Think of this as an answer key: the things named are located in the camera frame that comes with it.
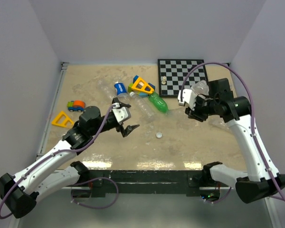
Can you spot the green plastic bottle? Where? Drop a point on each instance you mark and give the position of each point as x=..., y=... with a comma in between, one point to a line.
x=158, y=102

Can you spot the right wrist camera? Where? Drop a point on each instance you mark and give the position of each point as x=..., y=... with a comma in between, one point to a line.
x=187, y=98

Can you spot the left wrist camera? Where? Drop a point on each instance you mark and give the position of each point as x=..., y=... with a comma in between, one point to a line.
x=121, y=114

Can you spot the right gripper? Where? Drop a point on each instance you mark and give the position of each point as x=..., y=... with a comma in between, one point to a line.
x=195, y=113

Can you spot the black white chessboard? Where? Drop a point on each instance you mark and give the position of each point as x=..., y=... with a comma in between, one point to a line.
x=176, y=70

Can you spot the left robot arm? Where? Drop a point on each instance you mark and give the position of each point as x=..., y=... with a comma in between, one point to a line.
x=21, y=191

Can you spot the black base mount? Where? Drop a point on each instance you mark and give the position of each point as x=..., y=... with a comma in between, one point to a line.
x=104, y=182

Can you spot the yellow triangle toy block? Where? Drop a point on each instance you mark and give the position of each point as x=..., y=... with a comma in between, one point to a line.
x=140, y=85
x=62, y=120

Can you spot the aluminium frame rail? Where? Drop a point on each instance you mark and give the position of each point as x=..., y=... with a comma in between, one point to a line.
x=44, y=139

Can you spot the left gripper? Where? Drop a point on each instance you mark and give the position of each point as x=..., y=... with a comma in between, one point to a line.
x=125, y=131

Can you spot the blue pepsi bottle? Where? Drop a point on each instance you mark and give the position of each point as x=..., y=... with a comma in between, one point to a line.
x=120, y=89

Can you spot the colourful toy car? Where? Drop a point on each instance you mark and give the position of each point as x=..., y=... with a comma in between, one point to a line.
x=76, y=106

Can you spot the white blue bottle cap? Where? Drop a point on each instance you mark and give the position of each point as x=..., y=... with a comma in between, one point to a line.
x=158, y=135

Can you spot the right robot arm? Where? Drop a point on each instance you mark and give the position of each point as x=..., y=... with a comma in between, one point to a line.
x=262, y=178

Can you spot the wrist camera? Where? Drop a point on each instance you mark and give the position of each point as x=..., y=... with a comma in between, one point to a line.
x=121, y=114
x=187, y=98

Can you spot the clear bottle white cap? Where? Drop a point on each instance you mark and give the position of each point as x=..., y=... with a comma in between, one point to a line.
x=142, y=105
x=219, y=123
x=200, y=88

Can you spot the clear bottle yellow cap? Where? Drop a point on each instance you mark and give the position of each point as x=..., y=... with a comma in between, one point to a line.
x=106, y=90

